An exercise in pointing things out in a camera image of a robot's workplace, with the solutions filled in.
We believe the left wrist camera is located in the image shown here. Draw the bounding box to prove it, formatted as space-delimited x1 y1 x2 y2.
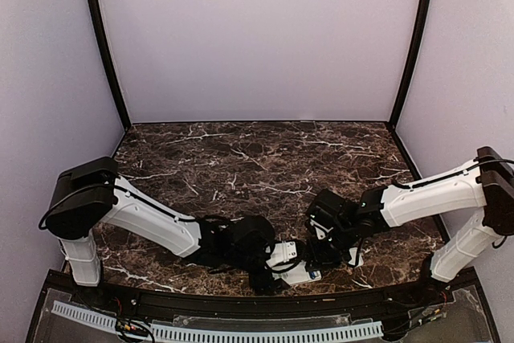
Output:
266 240 306 274

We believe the white battery cover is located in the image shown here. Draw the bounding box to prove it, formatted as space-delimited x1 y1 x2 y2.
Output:
348 247 364 268

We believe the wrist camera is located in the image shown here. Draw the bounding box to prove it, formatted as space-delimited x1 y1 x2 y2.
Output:
308 218 334 242
266 240 306 274

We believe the left black frame post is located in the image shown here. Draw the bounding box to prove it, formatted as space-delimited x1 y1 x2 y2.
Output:
87 0 132 132

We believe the right black frame post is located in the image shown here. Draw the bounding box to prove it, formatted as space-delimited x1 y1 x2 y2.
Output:
388 0 430 131

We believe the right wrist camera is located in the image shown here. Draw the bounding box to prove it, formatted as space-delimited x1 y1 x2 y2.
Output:
308 218 334 242

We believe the black frame post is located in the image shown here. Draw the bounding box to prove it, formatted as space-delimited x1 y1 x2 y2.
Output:
388 0 430 131
87 0 132 132

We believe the white slotted cable duct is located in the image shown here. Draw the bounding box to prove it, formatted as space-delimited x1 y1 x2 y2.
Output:
51 300 383 342

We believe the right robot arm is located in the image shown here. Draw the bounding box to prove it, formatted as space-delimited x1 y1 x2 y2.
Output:
305 146 513 306

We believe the white remote control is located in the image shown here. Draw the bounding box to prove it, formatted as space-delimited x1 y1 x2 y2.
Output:
272 261 315 286

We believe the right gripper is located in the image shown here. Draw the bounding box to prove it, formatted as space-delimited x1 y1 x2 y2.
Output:
305 220 358 270

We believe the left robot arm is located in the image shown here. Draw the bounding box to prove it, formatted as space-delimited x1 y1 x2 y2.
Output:
38 157 290 308

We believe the black front table rail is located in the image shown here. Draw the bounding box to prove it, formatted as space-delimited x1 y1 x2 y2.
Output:
64 276 454 321

